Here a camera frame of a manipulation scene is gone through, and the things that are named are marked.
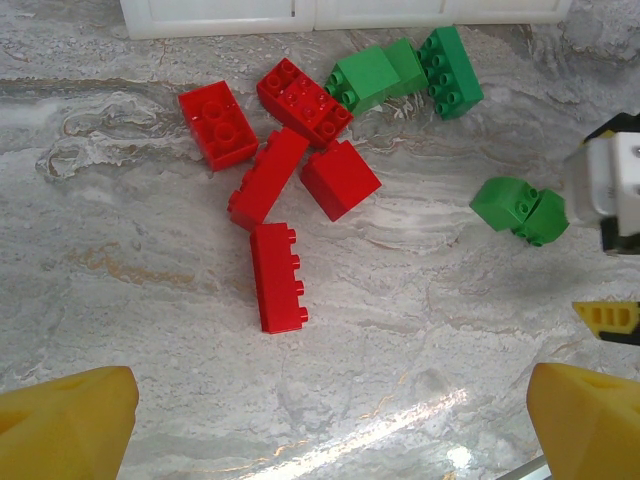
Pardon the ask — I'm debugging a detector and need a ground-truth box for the red square lego brick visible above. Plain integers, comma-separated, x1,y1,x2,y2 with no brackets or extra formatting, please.
177,79,260,173

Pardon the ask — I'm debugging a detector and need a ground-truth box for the white plastic bin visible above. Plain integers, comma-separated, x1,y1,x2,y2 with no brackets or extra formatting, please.
304,0,447,33
442,0,574,27
119,0,315,40

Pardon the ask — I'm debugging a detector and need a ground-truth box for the red long lego brick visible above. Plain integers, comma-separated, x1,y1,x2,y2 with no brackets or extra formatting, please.
227,126,311,233
249,222,310,335

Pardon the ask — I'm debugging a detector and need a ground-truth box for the red sloped lego brick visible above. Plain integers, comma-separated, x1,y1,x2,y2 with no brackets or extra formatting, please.
299,139,384,223

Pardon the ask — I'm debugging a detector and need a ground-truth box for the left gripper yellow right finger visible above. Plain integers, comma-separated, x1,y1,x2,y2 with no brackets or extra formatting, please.
527,362,640,480

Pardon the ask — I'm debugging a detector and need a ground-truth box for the green small lego brick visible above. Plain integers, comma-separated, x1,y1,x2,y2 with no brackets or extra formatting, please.
512,188,571,249
468,176,541,235

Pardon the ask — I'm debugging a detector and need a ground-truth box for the red hollow lego brick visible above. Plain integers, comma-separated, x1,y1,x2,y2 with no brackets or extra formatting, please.
256,57,355,150

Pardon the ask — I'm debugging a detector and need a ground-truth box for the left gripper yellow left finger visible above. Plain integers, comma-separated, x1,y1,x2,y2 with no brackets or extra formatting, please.
0,365,139,480

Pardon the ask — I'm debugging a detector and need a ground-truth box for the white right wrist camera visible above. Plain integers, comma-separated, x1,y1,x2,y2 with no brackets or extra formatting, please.
564,130,640,236

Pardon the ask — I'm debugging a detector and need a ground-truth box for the green sloped lego brick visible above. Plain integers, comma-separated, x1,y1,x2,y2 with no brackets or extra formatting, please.
323,44,403,114
382,37,431,99

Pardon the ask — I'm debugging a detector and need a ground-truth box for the green long lego brick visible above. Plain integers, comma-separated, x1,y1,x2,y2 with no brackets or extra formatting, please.
415,25,485,121

